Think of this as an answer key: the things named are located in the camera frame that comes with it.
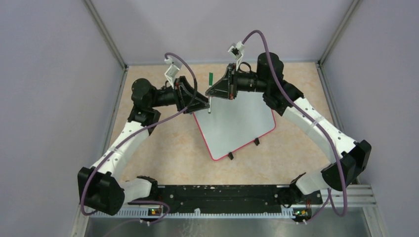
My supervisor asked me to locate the pink framed whiteboard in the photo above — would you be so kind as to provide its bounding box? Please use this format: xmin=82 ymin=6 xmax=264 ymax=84
xmin=193 ymin=91 xmax=276 ymax=161

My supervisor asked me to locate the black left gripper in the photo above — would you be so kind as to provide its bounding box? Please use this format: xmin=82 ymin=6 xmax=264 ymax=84
xmin=149 ymin=76 xmax=210 ymax=114

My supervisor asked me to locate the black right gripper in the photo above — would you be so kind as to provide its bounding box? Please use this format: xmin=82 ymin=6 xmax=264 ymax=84
xmin=206 ymin=64 xmax=269 ymax=101

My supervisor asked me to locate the aluminium frame rail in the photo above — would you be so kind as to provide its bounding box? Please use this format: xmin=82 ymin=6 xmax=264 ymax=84
xmin=319 ymin=185 xmax=377 ymax=207

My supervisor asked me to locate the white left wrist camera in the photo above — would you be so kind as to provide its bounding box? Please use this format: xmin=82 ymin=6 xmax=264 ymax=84
xmin=164 ymin=57 xmax=182 ymax=87

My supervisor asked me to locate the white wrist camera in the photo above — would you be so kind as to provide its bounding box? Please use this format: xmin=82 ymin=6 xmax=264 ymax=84
xmin=164 ymin=57 xmax=182 ymax=87
xmin=227 ymin=41 xmax=245 ymax=69

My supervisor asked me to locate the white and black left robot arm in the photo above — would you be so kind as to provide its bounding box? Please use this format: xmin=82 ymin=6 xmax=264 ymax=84
xmin=77 ymin=76 xmax=209 ymax=216

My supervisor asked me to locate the green whiteboard marker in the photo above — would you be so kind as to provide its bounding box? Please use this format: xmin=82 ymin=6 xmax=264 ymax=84
xmin=207 ymin=72 xmax=214 ymax=115

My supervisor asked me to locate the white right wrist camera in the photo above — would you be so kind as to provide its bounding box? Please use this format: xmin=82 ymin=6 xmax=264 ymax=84
xmin=227 ymin=41 xmax=245 ymax=69

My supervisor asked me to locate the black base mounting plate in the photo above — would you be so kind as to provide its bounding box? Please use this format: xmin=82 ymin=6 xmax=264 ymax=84
xmin=142 ymin=185 xmax=323 ymax=214

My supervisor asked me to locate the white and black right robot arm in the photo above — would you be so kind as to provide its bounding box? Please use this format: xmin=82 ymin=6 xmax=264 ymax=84
xmin=206 ymin=52 xmax=372 ymax=203

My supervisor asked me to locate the white slotted cable duct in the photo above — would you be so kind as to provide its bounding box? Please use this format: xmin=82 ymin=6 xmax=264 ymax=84
xmin=91 ymin=207 xmax=295 ymax=219

